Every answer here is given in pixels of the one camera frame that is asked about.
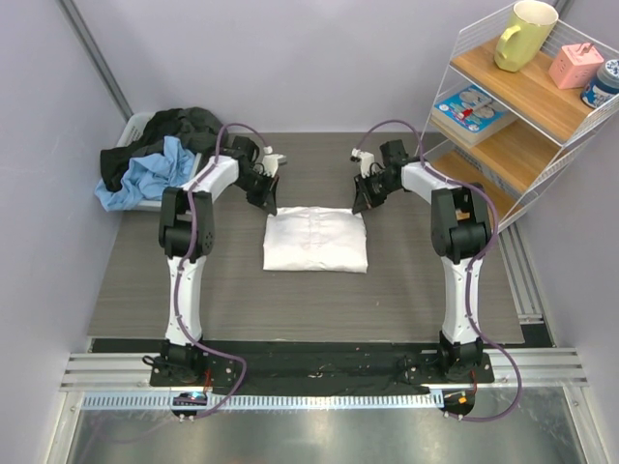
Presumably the black shirt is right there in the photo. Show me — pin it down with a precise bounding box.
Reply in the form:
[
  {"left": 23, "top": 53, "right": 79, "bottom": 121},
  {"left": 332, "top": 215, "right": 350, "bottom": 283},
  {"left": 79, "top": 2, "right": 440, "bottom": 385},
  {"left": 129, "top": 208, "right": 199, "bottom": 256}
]
[{"left": 100, "top": 107, "right": 223, "bottom": 192}]

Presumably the aluminium rail frame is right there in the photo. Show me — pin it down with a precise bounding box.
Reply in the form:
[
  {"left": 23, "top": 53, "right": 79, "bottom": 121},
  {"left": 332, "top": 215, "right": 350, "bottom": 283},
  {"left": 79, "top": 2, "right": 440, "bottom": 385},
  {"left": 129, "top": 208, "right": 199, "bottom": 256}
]
[{"left": 45, "top": 226, "right": 605, "bottom": 464}]

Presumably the blue white tin can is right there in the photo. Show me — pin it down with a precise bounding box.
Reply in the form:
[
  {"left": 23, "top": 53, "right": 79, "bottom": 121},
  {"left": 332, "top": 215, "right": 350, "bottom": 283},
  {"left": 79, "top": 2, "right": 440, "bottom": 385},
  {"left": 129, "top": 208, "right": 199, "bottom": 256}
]
[{"left": 580, "top": 59, "right": 619, "bottom": 108}]

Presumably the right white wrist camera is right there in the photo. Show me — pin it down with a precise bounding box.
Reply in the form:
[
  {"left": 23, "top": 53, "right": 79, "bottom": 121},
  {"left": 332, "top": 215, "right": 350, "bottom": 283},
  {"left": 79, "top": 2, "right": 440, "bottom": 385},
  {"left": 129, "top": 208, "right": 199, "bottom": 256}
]
[{"left": 350, "top": 148, "right": 375, "bottom": 178}]

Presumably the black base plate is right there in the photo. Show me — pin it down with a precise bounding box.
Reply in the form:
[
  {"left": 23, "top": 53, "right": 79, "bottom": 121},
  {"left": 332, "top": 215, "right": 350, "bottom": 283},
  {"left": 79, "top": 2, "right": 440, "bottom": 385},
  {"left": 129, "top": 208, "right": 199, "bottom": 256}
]
[{"left": 142, "top": 341, "right": 494, "bottom": 394}]

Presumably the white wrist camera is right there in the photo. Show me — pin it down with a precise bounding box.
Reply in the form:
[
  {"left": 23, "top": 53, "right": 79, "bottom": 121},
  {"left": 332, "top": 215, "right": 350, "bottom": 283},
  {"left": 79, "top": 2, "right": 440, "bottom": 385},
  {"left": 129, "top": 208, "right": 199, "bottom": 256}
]
[
  {"left": 350, "top": 148, "right": 375, "bottom": 178},
  {"left": 260, "top": 146, "right": 287, "bottom": 177}
]

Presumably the light blue shirt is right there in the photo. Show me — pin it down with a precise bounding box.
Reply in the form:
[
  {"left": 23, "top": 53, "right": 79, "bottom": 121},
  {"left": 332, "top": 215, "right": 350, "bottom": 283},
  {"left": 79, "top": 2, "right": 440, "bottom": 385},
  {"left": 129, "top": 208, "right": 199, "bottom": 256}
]
[{"left": 93, "top": 135, "right": 197, "bottom": 213}]

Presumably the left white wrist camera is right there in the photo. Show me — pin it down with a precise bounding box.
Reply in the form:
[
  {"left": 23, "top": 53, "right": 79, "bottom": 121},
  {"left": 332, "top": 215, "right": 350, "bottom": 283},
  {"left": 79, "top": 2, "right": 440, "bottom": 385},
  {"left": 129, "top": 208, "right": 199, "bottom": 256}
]
[{"left": 260, "top": 146, "right": 287, "bottom": 177}]

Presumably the white long sleeve shirt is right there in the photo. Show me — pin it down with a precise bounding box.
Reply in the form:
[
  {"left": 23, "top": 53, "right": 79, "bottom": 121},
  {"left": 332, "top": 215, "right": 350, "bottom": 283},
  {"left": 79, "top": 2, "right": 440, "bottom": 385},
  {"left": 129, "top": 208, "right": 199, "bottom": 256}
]
[{"left": 263, "top": 207, "right": 368, "bottom": 274}]

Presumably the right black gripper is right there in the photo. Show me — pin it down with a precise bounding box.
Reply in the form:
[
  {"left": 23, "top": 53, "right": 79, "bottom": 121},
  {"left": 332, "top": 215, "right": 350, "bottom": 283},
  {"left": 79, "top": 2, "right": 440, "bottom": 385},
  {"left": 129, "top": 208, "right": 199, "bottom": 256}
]
[{"left": 354, "top": 171, "right": 400, "bottom": 215}]

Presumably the pink cube box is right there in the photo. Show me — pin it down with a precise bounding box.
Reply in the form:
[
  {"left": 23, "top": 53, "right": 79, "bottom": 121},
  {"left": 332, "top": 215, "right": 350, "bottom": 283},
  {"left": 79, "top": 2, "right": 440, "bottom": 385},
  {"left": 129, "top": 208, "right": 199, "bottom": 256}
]
[{"left": 548, "top": 43, "right": 604, "bottom": 90}]

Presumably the grey plastic basket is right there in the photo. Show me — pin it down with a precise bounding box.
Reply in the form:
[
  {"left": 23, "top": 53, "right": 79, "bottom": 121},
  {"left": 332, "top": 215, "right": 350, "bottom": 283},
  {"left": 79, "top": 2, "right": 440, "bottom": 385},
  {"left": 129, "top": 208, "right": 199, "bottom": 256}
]
[{"left": 99, "top": 112, "right": 204, "bottom": 216}]

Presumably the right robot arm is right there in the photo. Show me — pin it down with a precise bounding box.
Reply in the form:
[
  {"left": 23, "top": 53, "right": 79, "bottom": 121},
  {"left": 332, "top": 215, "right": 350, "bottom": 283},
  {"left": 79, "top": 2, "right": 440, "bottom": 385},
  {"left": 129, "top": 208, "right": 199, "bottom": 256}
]
[{"left": 350, "top": 140, "right": 493, "bottom": 382}]

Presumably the white wire wooden shelf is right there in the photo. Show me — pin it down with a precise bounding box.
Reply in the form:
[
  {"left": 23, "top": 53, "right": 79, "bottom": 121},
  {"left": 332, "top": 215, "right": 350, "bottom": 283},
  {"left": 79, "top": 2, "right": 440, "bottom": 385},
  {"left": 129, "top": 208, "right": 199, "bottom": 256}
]
[{"left": 423, "top": 5, "right": 618, "bottom": 228}]

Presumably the blue white book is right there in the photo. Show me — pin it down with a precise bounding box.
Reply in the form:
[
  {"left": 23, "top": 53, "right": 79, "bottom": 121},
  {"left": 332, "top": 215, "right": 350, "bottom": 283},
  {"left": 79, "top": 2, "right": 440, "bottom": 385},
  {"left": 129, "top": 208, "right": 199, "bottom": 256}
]
[{"left": 430, "top": 85, "right": 517, "bottom": 147}]

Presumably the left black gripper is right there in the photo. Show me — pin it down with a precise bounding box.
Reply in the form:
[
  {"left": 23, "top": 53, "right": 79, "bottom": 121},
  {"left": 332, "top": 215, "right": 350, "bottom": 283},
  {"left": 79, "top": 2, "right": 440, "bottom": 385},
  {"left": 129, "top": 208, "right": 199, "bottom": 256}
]
[{"left": 232, "top": 171, "right": 278, "bottom": 216}]

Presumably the white slotted cable duct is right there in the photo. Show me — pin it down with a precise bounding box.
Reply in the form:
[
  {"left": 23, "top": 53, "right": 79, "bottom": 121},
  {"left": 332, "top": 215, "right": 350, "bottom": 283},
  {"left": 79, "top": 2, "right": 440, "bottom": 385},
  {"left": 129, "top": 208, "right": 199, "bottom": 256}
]
[{"left": 81, "top": 391, "right": 444, "bottom": 412}]

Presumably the yellow green mug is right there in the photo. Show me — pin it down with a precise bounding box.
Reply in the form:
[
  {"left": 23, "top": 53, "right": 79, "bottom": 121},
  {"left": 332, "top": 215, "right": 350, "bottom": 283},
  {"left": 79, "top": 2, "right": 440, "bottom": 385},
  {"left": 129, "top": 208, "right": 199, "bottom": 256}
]
[{"left": 494, "top": 1, "right": 559, "bottom": 73}]

